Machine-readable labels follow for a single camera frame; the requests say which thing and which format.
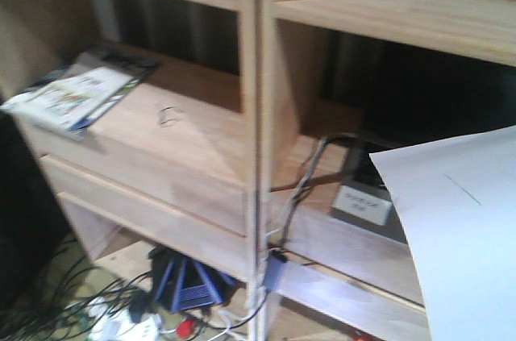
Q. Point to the white paper sheet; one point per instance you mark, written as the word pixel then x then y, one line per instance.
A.
pixel 456 202

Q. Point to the wooden shelf unit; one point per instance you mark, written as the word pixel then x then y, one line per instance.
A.
pixel 197 159

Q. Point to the white label sticker left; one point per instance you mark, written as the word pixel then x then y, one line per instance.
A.
pixel 362 205

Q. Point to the silver laptop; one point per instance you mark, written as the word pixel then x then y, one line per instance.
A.
pixel 415 95

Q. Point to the black blue router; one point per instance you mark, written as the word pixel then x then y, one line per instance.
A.
pixel 181 283

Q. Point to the magazine booklet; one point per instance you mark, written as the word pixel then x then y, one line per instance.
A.
pixel 70 99

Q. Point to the white power strip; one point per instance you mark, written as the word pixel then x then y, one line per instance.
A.
pixel 109 325

